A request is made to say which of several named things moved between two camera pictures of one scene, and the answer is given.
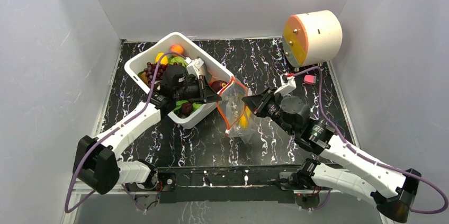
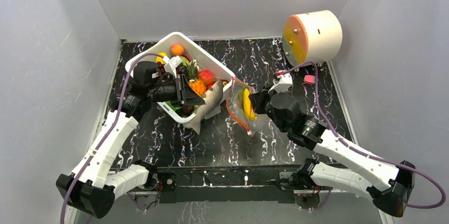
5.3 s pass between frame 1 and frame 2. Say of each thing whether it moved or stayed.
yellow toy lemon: stayed
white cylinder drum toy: stayed
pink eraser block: stayed
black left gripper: moved
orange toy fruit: stayed
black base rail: stayed
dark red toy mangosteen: stayed
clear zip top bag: moved
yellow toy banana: moved
